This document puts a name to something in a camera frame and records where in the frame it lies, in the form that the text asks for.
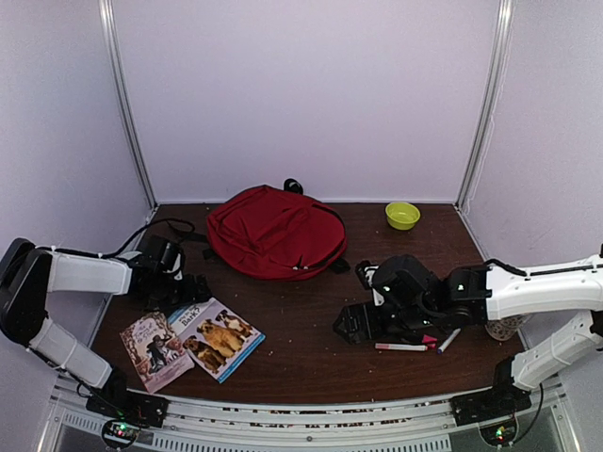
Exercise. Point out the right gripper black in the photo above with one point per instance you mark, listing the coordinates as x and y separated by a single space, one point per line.
350 316

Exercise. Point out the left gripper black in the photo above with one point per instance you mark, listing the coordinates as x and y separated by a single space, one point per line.
190 297

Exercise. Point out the dog book Why Dogs Bark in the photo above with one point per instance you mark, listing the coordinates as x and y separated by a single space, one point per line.
215 337

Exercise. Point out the red backpack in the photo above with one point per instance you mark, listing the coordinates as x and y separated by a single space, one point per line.
275 235

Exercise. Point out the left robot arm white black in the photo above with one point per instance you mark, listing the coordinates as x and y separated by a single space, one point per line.
29 273

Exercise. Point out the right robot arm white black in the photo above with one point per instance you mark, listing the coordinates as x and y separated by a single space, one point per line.
407 297

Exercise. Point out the pink white marker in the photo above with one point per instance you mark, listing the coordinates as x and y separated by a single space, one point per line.
401 347

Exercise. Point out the small pink illustrated book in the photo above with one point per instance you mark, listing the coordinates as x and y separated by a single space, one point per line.
156 352

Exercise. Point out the pink black highlighter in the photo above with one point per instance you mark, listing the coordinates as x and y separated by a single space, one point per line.
424 338

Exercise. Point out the purple white marker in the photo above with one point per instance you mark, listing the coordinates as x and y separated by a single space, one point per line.
446 343

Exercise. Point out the lime green bowl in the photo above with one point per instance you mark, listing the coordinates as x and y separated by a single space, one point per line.
402 216

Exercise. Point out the patterned mug orange inside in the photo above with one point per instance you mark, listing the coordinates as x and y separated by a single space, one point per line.
504 329

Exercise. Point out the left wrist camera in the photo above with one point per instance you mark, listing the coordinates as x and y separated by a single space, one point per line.
161 255

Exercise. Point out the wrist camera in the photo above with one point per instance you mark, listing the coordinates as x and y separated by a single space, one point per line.
161 255
365 272

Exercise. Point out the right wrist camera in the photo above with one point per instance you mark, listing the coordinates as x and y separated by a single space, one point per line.
365 272

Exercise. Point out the front aluminium rail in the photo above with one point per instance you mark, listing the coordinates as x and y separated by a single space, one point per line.
415 424

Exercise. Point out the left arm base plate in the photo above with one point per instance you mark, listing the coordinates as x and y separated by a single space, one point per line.
138 409

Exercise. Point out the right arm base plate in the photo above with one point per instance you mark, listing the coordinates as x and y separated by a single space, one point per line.
487 405

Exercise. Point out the right aluminium frame post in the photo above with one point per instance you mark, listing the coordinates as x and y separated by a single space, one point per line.
493 86

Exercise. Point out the aluminium frame post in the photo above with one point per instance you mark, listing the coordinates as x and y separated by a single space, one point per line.
107 18
493 86

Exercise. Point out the left aluminium frame post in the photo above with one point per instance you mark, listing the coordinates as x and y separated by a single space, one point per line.
107 18

